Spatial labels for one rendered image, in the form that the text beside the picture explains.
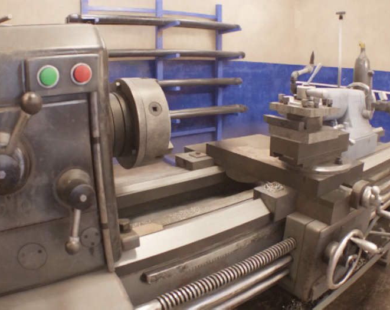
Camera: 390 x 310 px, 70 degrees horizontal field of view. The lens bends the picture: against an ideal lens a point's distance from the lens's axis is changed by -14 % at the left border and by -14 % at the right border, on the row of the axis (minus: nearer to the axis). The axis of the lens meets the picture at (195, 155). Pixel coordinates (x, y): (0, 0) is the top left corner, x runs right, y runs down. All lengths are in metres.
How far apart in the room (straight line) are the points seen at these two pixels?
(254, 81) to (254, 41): 0.69
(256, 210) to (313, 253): 0.22
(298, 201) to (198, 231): 0.36
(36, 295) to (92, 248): 0.15
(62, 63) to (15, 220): 0.28
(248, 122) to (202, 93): 1.08
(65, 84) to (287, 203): 0.73
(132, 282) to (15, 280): 0.29
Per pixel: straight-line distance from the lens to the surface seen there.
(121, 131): 0.79
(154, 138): 0.80
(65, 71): 0.53
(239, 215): 0.91
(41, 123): 0.54
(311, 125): 0.99
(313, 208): 1.00
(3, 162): 0.49
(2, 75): 0.55
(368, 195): 1.03
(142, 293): 0.84
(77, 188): 0.53
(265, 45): 5.62
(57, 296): 0.66
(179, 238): 0.80
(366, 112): 1.70
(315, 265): 1.03
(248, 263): 0.89
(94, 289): 0.66
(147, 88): 0.82
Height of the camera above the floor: 1.24
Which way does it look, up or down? 16 degrees down
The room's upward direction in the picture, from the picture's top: straight up
